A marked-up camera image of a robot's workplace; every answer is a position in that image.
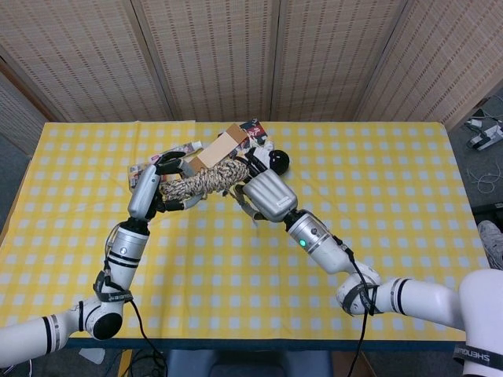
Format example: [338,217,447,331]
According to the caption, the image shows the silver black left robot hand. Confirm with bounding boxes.
[127,152,206,221]

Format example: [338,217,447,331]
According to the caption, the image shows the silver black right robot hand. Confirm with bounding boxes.
[229,147,299,224]

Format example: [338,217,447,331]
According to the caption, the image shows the speckled beige braided rope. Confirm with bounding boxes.
[158,156,253,202]

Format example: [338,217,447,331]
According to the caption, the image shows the clear box with red items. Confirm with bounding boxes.
[127,159,159,194]

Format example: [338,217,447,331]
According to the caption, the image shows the black headed plush doll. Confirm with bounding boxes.
[239,139,291,176]

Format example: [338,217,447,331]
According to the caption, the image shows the white printed tube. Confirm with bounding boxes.
[148,141,205,163]

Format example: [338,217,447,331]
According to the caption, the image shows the dark red printed packet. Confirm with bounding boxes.
[238,117,272,148]

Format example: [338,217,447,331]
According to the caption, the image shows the brown cardboard card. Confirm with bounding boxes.
[187,123,249,174]

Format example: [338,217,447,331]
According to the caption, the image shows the yellow white checkered tablecloth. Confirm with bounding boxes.
[0,120,485,342]

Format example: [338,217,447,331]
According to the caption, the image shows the bamboo folding screen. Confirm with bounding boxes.
[0,0,503,155]

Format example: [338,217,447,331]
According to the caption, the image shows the blue padded chair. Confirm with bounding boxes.
[163,349,333,377]

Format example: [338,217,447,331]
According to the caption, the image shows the white plastic floor scrap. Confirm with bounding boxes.
[78,347,106,364]

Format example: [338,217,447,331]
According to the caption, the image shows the yellow floor strip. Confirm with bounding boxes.
[116,349,133,377]

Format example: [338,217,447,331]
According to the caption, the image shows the black box on floor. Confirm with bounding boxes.
[471,203,503,223]

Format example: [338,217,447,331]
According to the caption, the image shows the grey device on floor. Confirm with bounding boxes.
[466,120,503,152]

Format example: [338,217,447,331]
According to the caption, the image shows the grey speckled shoe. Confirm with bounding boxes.
[477,219,503,270]

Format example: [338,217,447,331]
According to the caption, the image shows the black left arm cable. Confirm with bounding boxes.
[102,235,168,377]

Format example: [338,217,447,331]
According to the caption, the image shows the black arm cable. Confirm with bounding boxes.
[102,235,168,377]
[332,234,378,377]

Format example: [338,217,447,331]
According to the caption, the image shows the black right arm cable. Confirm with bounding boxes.
[332,234,378,377]

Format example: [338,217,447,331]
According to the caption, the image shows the black floor cables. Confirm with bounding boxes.
[131,349,168,377]

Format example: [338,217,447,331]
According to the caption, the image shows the white floor cable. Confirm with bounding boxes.
[466,160,503,193]

